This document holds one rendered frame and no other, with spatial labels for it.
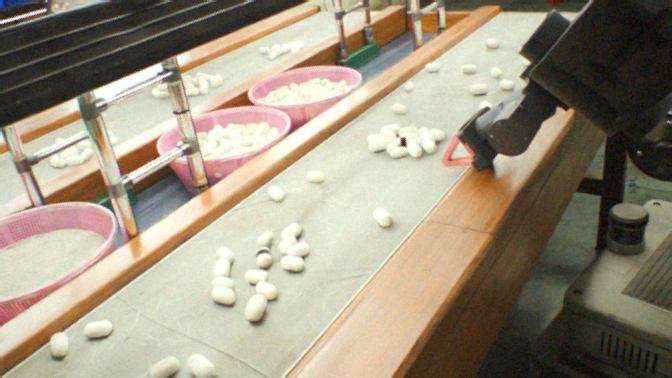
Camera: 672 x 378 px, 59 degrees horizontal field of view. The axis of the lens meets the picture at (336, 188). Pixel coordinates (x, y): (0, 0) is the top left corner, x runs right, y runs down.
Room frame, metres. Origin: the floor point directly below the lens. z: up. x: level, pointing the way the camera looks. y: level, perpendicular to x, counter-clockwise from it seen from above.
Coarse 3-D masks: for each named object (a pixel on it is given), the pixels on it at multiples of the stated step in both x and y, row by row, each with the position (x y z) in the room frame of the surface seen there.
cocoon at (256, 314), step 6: (258, 294) 0.58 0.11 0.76; (252, 300) 0.57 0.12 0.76; (258, 300) 0.57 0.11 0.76; (264, 300) 0.58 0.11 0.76; (252, 306) 0.56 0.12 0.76; (258, 306) 0.56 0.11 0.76; (264, 306) 0.57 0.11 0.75; (246, 312) 0.56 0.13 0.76; (252, 312) 0.56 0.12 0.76; (258, 312) 0.56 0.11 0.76; (252, 318) 0.55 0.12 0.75; (258, 318) 0.56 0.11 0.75
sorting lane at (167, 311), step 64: (448, 64) 1.43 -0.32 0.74; (512, 64) 1.36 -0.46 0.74; (448, 128) 1.04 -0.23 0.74; (256, 192) 0.89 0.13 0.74; (320, 192) 0.86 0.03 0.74; (384, 192) 0.83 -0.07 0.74; (448, 192) 0.80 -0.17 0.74; (192, 256) 0.72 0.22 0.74; (320, 256) 0.68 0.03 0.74; (384, 256) 0.66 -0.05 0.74; (128, 320) 0.60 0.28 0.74; (192, 320) 0.58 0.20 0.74; (320, 320) 0.55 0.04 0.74
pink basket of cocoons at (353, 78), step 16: (272, 80) 1.44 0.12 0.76; (304, 80) 1.46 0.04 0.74; (320, 80) 1.46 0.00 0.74; (336, 80) 1.44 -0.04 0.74; (352, 80) 1.39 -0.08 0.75; (256, 96) 1.37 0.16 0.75; (336, 96) 1.23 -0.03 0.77; (288, 112) 1.23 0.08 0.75; (304, 112) 1.22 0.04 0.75; (320, 112) 1.23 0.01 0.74
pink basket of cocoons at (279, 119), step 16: (208, 112) 1.24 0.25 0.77; (224, 112) 1.25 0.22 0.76; (240, 112) 1.24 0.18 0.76; (272, 112) 1.20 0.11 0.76; (176, 128) 1.19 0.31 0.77; (208, 128) 1.23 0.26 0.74; (288, 128) 1.09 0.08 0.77; (160, 144) 1.11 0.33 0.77; (176, 144) 1.16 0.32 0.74; (272, 144) 1.03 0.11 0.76; (176, 160) 1.01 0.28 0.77; (208, 160) 0.99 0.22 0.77; (224, 160) 0.99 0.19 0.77; (240, 160) 1.00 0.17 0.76; (208, 176) 1.00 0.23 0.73; (224, 176) 1.00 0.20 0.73; (192, 192) 1.05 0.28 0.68
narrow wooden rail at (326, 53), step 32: (352, 32) 1.79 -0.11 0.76; (384, 32) 1.92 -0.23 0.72; (288, 64) 1.55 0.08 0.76; (320, 64) 1.63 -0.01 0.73; (224, 96) 1.36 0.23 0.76; (160, 128) 1.20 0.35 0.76; (96, 160) 1.07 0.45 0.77; (128, 160) 1.09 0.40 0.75; (64, 192) 0.97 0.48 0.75; (96, 192) 1.02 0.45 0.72
